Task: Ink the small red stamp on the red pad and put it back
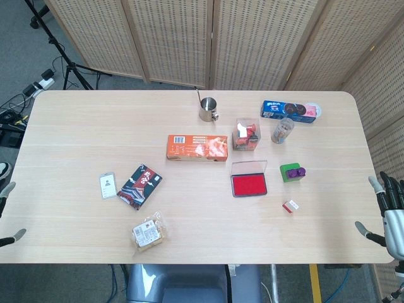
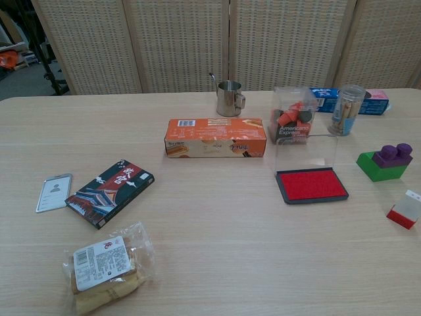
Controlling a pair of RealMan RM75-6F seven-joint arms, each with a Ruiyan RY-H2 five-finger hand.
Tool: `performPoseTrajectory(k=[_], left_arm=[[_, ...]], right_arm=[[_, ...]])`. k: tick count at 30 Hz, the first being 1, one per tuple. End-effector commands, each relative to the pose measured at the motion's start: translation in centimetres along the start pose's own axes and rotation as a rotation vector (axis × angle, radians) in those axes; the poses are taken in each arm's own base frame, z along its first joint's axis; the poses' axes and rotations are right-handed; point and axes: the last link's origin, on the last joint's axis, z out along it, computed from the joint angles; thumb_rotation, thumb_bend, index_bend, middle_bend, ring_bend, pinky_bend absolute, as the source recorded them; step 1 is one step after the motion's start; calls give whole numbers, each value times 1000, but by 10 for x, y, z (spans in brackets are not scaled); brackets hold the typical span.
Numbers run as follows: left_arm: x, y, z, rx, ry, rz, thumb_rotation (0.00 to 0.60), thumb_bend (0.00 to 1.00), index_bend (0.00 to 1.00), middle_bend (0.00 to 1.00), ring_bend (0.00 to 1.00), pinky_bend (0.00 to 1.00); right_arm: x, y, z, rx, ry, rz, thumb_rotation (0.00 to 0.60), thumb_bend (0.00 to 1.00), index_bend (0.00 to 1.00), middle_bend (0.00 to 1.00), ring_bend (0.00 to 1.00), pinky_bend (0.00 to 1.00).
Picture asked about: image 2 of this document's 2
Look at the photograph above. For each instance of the green toy block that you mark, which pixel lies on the green toy block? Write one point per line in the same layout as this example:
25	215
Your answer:
371	168

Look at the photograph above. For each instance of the dark red patterned card box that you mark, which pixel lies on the dark red patterned card box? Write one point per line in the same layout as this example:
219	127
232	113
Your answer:
108	194

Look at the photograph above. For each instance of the blue cookie box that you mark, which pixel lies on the blue cookie box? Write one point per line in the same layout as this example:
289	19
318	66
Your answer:
378	105

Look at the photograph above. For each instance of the bagged bread snack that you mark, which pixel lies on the bagged bread snack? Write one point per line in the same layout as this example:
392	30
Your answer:
105	270

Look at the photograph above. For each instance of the red and white block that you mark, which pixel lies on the red and white block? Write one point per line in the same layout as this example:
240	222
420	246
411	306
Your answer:
406	210

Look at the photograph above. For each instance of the clear box of coffee capsules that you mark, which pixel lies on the clear box of coffee capsules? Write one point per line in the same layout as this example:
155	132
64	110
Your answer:
291	130

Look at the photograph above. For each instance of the steel pitcher with thin spout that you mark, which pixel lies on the steel pitcher with thin spout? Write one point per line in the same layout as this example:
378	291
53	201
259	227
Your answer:
227	102

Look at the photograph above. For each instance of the clear ID card holder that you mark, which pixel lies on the clear ID card holder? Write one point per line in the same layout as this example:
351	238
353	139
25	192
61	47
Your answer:
54	194

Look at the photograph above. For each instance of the clear jar of biscuit sticks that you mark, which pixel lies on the clear jar of biscuit sticks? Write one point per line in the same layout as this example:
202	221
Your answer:
343	115

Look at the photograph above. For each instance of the wooden rattan folding screen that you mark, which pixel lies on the wooden rattan folding screen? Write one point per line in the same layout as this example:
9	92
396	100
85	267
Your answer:
177	42

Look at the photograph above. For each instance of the orange bag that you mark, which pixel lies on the orange bag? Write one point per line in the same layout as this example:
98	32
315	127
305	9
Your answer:
7	61

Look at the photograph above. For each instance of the red ink pad clear lid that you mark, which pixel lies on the red ink pad clear lid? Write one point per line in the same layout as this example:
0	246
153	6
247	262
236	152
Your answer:
310	186

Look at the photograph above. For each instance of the purple two-stud toy block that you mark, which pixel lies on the purple two-stud toy block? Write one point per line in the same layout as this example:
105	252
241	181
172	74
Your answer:
391	157

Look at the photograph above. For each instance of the orange biscuit box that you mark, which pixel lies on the orange biscuit box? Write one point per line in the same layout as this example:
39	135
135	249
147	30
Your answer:
213	138

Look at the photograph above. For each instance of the black tripod stand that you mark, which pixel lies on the black tripod stand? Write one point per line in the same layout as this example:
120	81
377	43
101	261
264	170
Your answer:
54	82

